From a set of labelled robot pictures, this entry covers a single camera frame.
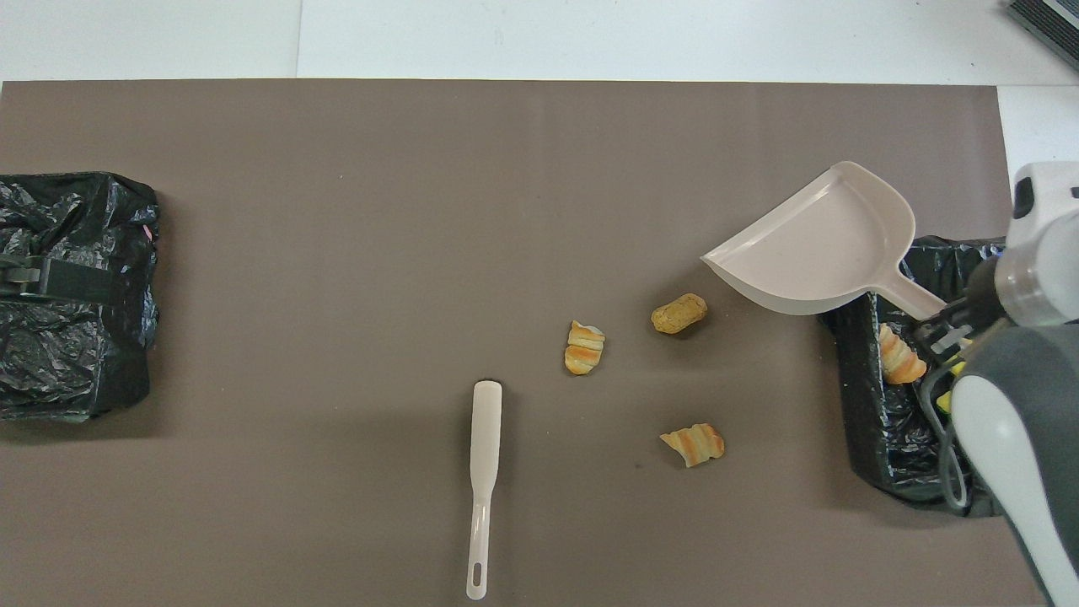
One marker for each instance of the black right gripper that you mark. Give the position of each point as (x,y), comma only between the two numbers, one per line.
(982,308)

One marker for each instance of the beige bread chunk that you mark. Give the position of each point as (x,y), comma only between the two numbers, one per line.
(900,356)

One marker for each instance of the beige plastic dustpan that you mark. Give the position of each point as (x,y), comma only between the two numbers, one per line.
(826,244)

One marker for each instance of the beige brush with black bristles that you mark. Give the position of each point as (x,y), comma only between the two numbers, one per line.
(486,438)

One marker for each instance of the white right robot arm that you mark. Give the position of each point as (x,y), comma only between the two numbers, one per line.
(1011,438)

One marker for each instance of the bin covered with black bag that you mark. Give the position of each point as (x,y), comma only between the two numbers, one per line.
(76,354)

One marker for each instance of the open bin with black liner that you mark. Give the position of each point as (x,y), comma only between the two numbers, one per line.
(877,438)

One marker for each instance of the brown oval bread roll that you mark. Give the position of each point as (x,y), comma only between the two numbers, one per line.
(679,313)

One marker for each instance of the striped croissant piece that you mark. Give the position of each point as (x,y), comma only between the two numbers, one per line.
(693,444)

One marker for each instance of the grey ribbed device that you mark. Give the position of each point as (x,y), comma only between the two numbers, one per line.
(1049,21)

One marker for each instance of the striped bread roll piece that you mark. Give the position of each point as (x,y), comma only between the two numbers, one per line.
(583,347)

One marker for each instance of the brown table mat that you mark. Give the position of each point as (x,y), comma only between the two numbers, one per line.
(506,135)

